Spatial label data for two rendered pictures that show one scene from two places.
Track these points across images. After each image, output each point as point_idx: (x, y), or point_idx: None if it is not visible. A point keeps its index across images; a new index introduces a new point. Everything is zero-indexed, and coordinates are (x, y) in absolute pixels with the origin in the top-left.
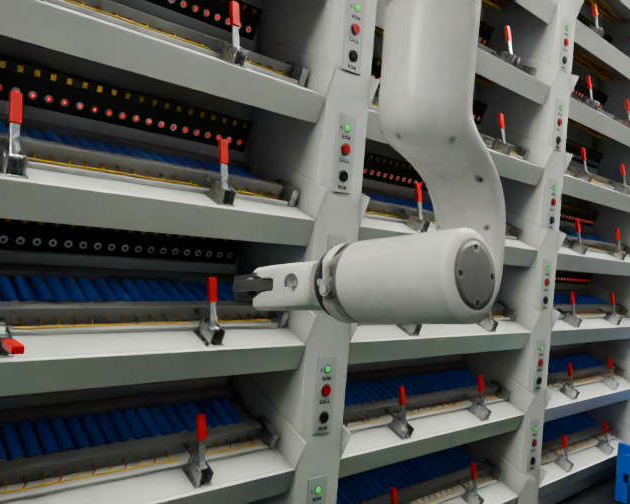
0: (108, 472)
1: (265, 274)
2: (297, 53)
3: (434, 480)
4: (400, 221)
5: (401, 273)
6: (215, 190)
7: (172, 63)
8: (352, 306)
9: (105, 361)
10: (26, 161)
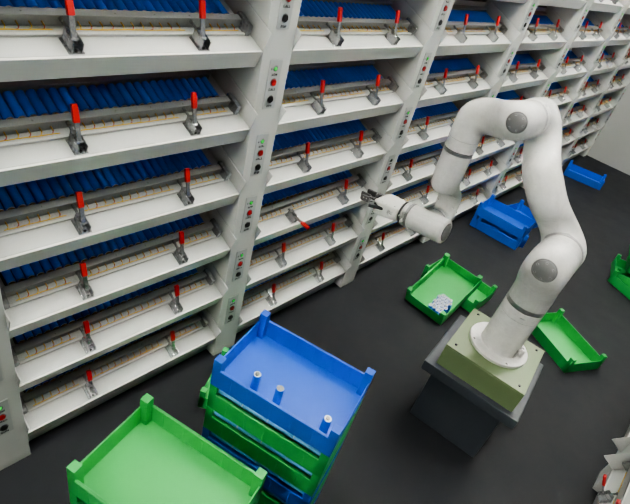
0: (305, 242)
1: (380, 205)
2: (394, 71)
3: (397, 224)
4: (416, 132)
5: (427, 229)
6: (355, 151)
7: (355, 115)
8: (408, 227)
9: (317, 217)
10: (311, 168)
